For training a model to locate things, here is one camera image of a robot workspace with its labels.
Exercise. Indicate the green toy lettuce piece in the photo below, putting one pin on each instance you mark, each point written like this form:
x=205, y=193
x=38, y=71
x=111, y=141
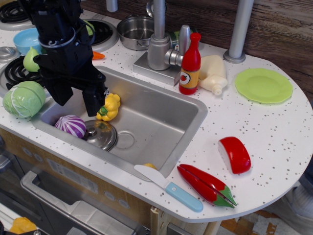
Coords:
x=90, y=28

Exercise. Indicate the green toy cabbage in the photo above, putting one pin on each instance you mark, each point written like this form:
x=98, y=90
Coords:
x=24, y=99

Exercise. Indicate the cream toy mayonnaise bottle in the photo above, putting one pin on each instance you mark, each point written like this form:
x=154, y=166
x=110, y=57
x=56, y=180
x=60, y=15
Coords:
x=212, y=75

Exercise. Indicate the silver steel pot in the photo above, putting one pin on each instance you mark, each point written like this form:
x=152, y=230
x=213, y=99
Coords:
x=135, y=32

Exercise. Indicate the grey vertical post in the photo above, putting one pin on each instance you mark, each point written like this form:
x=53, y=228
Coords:
x=235, y=54

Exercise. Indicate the red toy sushi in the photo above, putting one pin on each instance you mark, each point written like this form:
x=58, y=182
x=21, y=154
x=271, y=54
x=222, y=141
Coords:
x=234, y=154

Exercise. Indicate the grey rear post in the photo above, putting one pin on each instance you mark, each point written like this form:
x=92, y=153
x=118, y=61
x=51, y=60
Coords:
x=112, y=5

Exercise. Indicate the blue handled toy knife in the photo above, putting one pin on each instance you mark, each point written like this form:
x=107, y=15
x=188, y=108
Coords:
x=170, y=188

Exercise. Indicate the green toy can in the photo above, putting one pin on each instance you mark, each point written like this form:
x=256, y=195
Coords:
x=174, y=38

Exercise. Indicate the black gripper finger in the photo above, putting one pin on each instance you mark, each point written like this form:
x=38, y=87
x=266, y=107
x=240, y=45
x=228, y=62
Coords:
x=60, y=92
x=94, y=98

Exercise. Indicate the stainless steel sink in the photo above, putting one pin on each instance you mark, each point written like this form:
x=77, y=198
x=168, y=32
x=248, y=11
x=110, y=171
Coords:
x=153, y=124

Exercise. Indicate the red toy ketchup bottle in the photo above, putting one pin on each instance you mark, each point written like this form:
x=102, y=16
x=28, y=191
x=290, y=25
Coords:
x=190, y=68

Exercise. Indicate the green toy pear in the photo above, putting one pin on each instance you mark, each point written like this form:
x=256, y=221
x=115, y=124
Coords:
x=28, y=61

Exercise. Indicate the yellow toy on floor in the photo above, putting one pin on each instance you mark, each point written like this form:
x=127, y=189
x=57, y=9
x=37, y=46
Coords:
x=22, y=225

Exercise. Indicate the blue plastic bowl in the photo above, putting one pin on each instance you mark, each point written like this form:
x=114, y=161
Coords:
x=26, y=39

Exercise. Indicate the stove burner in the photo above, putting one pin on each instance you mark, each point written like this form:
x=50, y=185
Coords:
x=105, y=35
x=14, y=72
x=13, y=17

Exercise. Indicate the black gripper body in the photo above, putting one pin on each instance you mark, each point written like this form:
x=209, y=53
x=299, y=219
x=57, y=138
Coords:
x=70, y=63

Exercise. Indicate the grey oven door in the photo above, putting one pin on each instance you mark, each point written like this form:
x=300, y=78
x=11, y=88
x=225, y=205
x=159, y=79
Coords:
x=72, y=211

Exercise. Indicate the silver pot lid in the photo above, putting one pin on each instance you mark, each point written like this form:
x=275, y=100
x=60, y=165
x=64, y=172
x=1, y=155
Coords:
x=101, y=134

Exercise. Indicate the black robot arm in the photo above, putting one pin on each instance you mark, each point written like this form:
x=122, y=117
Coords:
x=57, y=21

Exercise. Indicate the purple toy onion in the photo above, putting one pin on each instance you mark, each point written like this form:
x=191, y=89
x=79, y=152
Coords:
x=71, y=124

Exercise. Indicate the yellow toy in sink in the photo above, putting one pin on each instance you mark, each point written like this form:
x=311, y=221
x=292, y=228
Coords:
x=150, y=165

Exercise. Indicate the front left stove burner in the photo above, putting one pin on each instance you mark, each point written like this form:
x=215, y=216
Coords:
x=14, y=72

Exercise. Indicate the rear left stove burner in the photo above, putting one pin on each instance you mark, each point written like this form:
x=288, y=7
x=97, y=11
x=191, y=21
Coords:
x=13, y=17

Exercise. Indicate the silver toy faucet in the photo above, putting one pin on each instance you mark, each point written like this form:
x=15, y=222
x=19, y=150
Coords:
x=162, y=62

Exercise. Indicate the yellow toy bell pepper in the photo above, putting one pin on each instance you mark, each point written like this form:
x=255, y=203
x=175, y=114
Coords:
x=110, y=109

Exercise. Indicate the orange toy carrot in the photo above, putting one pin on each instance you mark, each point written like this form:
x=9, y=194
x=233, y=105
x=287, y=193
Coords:
x=97, y=55

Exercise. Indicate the rear right stove burner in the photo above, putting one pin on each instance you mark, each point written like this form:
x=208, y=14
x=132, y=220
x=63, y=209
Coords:
x=105, y=35

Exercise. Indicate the red toy chili pepper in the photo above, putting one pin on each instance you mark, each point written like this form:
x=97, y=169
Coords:
x=213, y=190

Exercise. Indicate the green plastic plate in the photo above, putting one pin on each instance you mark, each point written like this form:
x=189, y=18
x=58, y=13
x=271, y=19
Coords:
x=263, y=85

